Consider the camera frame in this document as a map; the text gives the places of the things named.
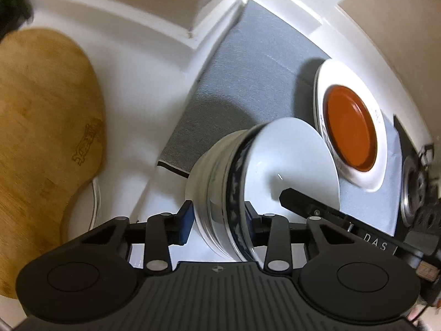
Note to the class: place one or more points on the light blue striped bowl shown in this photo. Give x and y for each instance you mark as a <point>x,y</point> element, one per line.
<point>218,193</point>

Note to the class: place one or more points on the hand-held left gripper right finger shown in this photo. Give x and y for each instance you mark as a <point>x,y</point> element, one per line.
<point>254,226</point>

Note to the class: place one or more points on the white square floral plate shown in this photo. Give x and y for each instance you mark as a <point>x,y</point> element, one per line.
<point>314,91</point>
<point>379,165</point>

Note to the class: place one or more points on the white bowl with blue pattern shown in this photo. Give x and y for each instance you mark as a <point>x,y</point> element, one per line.
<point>293,158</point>

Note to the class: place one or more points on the orange round plate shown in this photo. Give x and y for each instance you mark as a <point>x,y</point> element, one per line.
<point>349,127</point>

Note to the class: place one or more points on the black pot support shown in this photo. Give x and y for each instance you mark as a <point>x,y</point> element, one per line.
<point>429,151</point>

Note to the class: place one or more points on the black gas stove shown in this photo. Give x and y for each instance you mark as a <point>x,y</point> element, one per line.
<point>403,134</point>

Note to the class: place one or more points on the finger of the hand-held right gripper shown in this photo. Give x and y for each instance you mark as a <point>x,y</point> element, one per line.
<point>303,203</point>

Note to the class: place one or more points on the grey table mat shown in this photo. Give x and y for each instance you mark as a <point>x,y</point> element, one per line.
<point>248,65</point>

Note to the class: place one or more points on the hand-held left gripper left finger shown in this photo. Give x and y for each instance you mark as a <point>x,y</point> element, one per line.
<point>186,222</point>

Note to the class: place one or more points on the wooden cutting board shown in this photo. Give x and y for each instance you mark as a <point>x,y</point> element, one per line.
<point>41,127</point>

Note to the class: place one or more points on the steel stove burner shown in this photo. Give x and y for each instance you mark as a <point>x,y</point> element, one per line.
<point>411,189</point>

